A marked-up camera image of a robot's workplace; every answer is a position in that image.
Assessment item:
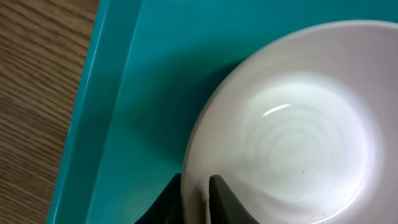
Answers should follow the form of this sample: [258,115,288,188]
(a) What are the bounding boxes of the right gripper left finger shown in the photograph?
[135,174,183,224]

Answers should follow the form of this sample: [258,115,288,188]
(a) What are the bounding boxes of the teal serving tray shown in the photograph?
[47,0,397,223]

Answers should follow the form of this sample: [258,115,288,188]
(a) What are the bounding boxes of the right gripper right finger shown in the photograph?
[209,175,259,224]

